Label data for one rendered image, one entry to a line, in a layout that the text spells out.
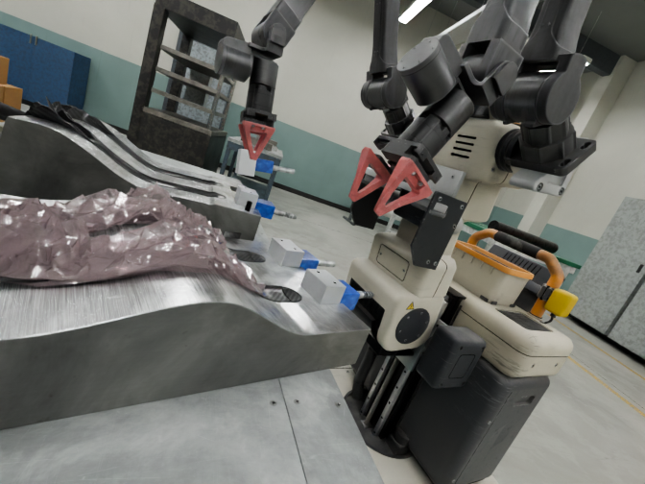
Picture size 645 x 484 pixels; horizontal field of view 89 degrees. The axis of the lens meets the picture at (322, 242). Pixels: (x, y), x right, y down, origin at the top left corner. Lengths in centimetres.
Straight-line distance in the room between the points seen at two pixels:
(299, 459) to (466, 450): 80
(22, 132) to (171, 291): 40
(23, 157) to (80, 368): 41
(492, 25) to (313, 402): 52
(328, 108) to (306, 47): 116
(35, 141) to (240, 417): 48
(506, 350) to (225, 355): 77
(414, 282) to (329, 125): 656
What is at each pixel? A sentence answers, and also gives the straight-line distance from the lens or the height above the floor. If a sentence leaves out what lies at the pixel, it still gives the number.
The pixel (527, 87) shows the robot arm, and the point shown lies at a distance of 64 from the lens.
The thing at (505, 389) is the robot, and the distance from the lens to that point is 100.
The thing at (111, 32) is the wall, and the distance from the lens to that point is 795.
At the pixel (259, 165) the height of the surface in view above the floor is 96.
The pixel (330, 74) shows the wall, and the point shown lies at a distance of 734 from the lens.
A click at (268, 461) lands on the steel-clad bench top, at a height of 80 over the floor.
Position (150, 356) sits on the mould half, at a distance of 30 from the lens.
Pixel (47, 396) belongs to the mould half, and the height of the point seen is 82.
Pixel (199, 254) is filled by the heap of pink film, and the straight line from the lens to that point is 33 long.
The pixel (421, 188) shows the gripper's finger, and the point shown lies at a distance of 47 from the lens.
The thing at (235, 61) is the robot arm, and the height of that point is 114.
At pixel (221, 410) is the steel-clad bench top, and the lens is 34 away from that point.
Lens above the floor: 104
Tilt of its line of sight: 14 degrees down
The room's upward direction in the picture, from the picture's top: 21 degrees clockwise
